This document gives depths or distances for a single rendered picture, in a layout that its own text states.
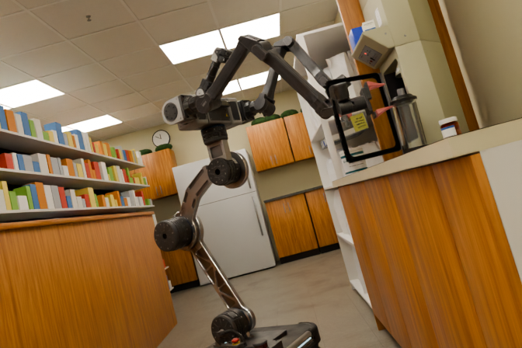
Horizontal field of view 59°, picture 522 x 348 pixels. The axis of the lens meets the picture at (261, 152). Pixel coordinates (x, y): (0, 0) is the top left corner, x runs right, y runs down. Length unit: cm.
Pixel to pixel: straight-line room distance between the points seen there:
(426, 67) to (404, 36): 16
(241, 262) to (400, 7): 529
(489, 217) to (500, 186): 6
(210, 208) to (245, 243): 72
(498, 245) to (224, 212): 605
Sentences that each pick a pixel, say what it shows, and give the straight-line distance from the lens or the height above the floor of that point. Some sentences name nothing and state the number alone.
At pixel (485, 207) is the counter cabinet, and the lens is 96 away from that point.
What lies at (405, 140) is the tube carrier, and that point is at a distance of 187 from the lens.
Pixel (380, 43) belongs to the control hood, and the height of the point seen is 144.
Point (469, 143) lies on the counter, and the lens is 95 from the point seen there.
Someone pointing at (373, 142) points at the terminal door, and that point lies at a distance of 222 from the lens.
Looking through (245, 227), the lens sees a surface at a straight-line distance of 682.
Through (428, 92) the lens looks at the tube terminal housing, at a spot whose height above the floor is 118.
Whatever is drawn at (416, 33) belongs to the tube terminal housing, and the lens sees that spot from 212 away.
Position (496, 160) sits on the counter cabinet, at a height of 87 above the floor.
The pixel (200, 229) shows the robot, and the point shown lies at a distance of 270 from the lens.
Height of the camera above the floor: 90
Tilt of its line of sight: 7 degrees up
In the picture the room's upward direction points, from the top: 15 degrees counter-clockwise
